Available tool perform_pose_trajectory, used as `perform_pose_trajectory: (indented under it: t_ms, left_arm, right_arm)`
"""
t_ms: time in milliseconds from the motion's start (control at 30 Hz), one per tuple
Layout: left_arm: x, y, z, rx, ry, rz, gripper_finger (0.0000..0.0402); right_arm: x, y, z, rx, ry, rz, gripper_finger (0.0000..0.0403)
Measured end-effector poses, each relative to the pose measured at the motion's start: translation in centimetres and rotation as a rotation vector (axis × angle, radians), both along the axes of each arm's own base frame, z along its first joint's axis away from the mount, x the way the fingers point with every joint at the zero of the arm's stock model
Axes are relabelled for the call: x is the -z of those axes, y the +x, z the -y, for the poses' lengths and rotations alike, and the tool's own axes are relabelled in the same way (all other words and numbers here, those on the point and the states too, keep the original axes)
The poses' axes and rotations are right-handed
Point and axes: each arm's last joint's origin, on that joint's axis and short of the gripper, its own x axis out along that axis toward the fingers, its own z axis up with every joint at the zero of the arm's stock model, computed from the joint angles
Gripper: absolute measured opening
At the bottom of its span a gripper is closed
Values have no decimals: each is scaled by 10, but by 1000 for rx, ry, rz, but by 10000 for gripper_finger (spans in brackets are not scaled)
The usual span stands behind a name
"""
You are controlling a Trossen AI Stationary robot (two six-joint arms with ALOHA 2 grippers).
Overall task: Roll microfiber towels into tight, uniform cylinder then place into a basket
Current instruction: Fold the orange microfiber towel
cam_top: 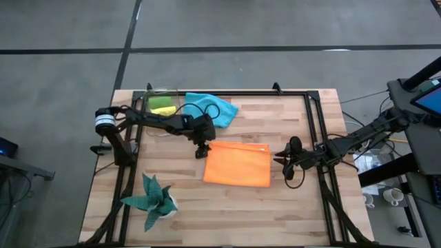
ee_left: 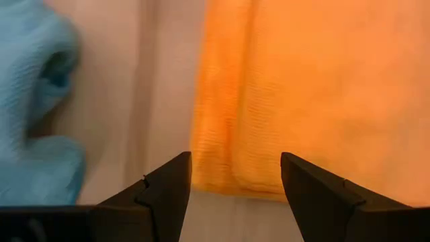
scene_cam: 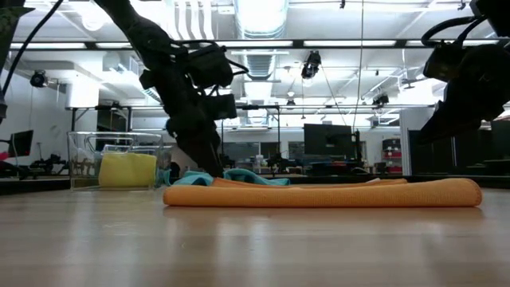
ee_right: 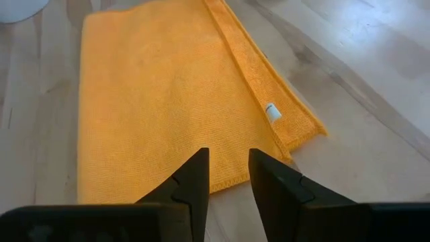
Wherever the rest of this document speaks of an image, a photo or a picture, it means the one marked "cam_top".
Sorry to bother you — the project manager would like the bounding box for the black operator desk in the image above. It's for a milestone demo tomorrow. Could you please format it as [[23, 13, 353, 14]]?
[[358, 56, 441, 248]]

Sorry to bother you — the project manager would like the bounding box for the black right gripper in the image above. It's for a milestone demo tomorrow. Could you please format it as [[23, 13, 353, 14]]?
[[274, 136, 325, 181]]

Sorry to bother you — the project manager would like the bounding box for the black monitor pole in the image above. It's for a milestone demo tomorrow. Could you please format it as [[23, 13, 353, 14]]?
[[401, 56, 441, 90]]

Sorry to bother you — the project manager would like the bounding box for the green microfiber towel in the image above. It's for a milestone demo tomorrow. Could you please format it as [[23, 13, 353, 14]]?
[[148, 96, 173, 110]]

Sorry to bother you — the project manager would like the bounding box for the blue microfiber towel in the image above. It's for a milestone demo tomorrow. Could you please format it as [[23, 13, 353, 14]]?
[[182, 92, 239, 129]]

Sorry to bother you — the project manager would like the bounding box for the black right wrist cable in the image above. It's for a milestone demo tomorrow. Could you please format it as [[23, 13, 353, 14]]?
[[284, 165, 307, 189]]

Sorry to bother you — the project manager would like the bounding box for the blue-lit computer monitor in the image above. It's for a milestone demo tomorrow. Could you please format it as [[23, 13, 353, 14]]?
[[409, 78, 441, 118]]

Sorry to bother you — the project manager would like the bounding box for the clear plastic basket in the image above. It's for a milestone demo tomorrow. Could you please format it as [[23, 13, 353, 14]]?
[[143, 87, 182, 118]]

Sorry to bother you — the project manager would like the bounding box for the orange microfiber towel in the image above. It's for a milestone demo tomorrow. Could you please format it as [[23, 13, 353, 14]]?
[[202, 140, 272, 189]]

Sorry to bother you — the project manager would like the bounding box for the yellow microfiber towel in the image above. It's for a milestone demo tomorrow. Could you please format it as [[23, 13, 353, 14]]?
[[150, 105, 178, 116]]

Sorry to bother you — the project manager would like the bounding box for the potted snake plant white pot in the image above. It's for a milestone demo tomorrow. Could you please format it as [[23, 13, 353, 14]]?
[[120, 173, 179, 232]]

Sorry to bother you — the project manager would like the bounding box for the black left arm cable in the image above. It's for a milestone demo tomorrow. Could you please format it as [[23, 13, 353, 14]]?
[[181, 102, 221, 121]]

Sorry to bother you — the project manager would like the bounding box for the white mug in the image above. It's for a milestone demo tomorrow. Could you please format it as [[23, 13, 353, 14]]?
[[361, 192, 376, 209], [382, 187, 405, 207]]

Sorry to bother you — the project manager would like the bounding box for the grey metal table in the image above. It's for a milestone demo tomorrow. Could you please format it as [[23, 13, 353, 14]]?
[[0, 154, 56, 248]]

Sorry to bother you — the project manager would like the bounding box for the black clamp bracket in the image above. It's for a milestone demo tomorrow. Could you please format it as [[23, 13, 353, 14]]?
[[90, 143, 116, 156]]

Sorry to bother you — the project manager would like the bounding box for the black device blue light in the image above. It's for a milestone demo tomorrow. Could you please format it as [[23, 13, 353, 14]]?
[[0, 136, 19, 159]]

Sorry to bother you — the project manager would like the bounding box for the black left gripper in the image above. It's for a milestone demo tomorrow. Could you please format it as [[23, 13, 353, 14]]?
[[187, 114, 217, 160]]

